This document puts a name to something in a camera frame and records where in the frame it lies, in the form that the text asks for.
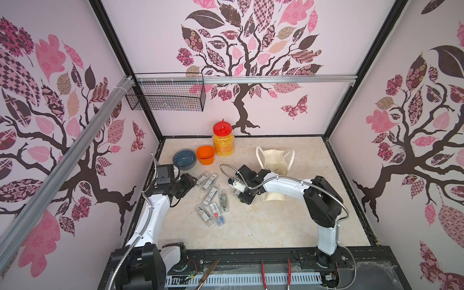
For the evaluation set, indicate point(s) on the black wire basket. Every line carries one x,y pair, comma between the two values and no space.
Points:
168,91

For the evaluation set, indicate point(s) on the white slotted cable duct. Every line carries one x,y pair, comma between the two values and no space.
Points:
223,280

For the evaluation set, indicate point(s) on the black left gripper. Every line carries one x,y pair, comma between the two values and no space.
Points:
188,179

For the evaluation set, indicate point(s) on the black left corner post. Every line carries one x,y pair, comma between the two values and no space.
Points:
123,60

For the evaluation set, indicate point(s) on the brown flat stick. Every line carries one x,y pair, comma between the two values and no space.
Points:
206,275

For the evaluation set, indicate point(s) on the cream canvas tote bag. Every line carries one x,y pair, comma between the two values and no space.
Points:
278,162

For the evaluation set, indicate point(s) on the aluminium rail left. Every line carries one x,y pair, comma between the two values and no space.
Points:
23,224

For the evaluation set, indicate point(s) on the blue grey bowl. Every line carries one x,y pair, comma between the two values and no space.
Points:
184,159

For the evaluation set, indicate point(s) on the blue red compass set case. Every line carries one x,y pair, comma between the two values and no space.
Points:
219,218

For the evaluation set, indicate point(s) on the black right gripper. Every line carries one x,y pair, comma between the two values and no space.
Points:
241,186

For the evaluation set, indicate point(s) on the black corner frame post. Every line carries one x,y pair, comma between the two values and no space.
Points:
385,31

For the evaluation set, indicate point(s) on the aluminium rail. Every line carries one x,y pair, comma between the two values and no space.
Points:
23,224
338,78

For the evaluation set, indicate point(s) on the orange plastic bowl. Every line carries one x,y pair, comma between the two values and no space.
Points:
206,155

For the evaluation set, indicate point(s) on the aluminium rail back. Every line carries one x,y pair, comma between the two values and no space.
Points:
338,78

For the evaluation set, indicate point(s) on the green compass set case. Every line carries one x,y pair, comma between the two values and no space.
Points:
224,204

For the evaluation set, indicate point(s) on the red lid yellow candy jar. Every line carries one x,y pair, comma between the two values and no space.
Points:
223,139

